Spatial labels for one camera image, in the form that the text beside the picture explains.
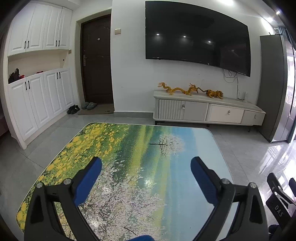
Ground wall-mounted black television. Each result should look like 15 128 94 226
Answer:
145 1 251 76

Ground grey tall cabinet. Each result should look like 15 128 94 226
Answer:
257 35 287 142

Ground white TV cabinet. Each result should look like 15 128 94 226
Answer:
153 90 265 126

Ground dark brown entrance door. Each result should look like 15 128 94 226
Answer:
80 14 113 104

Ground brown door mat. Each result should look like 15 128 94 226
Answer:
78 103 114 115

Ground white power strip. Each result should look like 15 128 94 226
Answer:
243 91 248 102

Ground golden tiger figurine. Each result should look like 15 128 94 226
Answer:
206 89 223 99

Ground golden dragon figurine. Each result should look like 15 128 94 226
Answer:
158 82 199 95

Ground wall light switch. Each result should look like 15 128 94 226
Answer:
114 28 121 35

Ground black shoes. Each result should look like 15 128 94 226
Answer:
67 105 80 114

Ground white upper wall cabinet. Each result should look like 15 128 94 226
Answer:
6 1 72 56

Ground white lower shoe cabinet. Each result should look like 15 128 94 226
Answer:
8 68 75 142

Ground grey slippers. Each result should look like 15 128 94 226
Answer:
81 102 97 110

